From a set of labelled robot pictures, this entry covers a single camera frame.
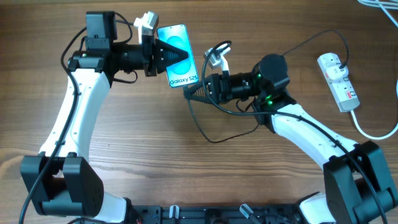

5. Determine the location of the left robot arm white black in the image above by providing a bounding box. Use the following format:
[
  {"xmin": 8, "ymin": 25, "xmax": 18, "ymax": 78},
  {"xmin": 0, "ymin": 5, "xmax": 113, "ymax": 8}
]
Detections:
[{"xmin": 20, "ymin": 11, "xmax": 188, "ymax": 223}]

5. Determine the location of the white cables top corner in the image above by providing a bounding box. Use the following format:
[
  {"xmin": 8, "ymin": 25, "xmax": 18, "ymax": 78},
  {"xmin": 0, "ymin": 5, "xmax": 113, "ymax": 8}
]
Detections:
[{"xmin": 356, "ymin": 0, "xmax": 398, "ymax": 29}]

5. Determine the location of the black USB charging cable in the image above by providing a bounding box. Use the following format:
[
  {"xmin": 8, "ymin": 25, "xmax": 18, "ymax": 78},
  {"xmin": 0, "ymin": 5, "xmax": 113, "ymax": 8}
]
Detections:
[{"xmin": 185, "ymin": 29, "xmax": 349, "ymax": 144}]

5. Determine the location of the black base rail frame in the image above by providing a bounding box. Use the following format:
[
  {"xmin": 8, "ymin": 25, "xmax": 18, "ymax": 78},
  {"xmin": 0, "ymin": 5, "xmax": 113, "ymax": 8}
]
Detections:
[{"xmin": 132, "ymin": 204, "xmax": 309, "ymax": 224}]

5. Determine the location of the blue Galaxy smartphone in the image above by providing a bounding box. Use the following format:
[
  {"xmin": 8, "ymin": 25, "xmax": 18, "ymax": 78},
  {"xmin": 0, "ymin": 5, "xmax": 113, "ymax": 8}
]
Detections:
[{"xmin": 157, "ymin": 24, "xmax": 198, "ymax": 88}]

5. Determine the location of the white power strip cord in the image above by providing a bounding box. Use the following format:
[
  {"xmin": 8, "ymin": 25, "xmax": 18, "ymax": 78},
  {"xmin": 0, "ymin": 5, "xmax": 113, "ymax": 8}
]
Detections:
[{"xmin": 350, "ymin": 79, "xmax": 398, "ymax": 141}]

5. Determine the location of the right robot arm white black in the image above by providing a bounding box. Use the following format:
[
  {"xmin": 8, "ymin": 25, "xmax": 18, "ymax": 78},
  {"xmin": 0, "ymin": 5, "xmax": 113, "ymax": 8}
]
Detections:
[{"xmin": 183, "ymin": 54, "xmax": 397, "ymax": 223}]

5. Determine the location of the white USB charger plug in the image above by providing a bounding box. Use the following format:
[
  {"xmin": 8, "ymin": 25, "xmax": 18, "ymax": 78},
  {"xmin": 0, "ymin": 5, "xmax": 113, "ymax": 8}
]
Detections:
[{"xmin": 324, "ymin": 65, "xmax": 348, "ymax": 83}]

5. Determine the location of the white power strip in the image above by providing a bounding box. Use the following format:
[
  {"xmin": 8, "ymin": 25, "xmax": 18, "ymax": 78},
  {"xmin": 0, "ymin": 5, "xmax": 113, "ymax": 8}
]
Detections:
[{"xmin": 317, "ymin": 53, "xmax": 360, "ymax": 112}]

